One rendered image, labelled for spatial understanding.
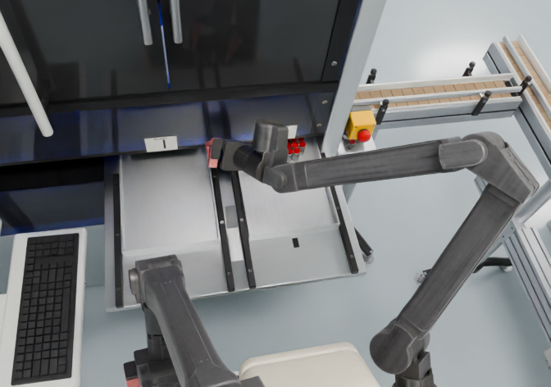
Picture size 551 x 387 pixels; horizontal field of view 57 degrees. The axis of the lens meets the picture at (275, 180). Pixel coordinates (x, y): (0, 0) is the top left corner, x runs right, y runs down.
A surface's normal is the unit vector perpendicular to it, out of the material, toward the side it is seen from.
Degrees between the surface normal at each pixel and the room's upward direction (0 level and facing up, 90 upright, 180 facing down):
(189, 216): 0
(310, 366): 42
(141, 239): 0
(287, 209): 0
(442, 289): 57
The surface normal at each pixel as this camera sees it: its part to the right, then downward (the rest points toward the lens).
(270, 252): 0.09, -0.54
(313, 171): -0.46, 0.05
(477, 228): -0.64, 0.10
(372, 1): 0.18, 0.83
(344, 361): -0.06, -0.96
